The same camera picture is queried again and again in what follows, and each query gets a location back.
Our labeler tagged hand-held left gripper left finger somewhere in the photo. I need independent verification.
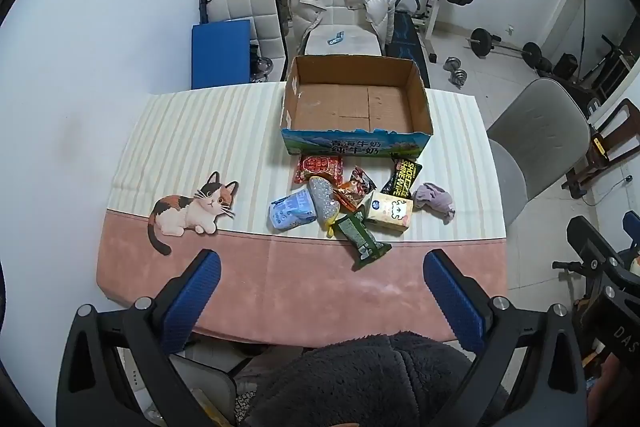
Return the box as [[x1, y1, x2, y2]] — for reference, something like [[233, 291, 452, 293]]
[[56, 248, 236, 427]]

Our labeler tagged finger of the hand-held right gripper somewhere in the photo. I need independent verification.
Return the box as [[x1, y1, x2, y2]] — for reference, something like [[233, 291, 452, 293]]
[[621, 211, 640, 258], [552, 214, 640, 360]]

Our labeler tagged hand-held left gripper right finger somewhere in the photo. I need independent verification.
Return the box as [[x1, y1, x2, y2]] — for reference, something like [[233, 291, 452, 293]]
[[422, 248, 588, 427]]

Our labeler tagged purple cloth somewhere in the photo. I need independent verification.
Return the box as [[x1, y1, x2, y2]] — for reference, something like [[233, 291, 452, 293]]
[[412, 182, 456, 223]]

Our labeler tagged cream yellow carton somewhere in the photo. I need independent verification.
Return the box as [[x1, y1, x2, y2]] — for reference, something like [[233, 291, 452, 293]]
[[361, 191, 415, 235]]

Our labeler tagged green packet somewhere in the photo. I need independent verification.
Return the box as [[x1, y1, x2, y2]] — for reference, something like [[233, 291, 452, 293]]
[[332, 211, 392, 272]]

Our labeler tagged black yellow packet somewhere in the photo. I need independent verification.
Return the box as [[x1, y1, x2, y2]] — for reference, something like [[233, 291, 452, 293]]
[[382, 158, 423, 200]]

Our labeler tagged blue tissue packet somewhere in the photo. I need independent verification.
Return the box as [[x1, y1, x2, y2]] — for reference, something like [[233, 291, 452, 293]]
[[270, 188, 318, 232]]

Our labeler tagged orange snack packet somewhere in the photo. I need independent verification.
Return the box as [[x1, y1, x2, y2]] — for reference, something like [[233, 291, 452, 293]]
[[332, 166, 377, 210]]

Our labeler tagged silver glitter sponge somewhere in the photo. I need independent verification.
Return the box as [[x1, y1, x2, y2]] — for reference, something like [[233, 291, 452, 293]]
[[307, 176, 343, 239]]

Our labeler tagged red snack packet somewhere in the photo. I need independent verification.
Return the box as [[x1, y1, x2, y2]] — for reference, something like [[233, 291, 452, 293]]
[[294, 155, 345, 186]]

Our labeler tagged cardboard box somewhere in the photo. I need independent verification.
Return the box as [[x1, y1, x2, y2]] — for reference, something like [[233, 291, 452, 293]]
[[280, 55, 434, 158]]

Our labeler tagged grey plastic seat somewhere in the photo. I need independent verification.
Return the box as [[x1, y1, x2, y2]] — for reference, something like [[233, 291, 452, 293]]
[[170, 342, 239, 427]]

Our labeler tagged dark wooden chair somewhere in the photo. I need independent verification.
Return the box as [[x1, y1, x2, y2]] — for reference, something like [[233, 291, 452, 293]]
[[562, 99, 640, 200]]

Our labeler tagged grey chair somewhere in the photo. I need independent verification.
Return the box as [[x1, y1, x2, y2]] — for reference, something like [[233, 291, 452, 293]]
[[487, 78, 592, 228]]

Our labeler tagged dark grey fleece garment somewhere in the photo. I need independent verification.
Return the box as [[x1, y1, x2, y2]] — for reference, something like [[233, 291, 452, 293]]
[[235, 331, 481, 427]]

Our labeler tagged black exercise machine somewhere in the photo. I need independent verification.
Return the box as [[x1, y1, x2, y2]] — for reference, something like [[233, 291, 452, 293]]
[[550, 34, 636, 100]]

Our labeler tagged short barbell with black plates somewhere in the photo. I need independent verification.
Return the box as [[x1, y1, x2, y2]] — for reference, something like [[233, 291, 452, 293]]
[[467, 28, 544, 68]]

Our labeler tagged blue mat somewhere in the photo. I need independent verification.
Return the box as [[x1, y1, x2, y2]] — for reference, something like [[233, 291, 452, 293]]
[[191, 20, 251, 90]]

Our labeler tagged black weight bench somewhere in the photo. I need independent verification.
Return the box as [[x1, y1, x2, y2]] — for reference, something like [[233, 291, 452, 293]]
[[385, 0, 432, 88]]

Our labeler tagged white padded chair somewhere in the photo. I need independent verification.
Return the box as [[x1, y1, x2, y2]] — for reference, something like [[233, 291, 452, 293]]
[[206, 0, 289, 82]]

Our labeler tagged black cable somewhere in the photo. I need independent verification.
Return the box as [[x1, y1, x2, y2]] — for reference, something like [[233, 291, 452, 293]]
[[582, 176, 634, 208]]

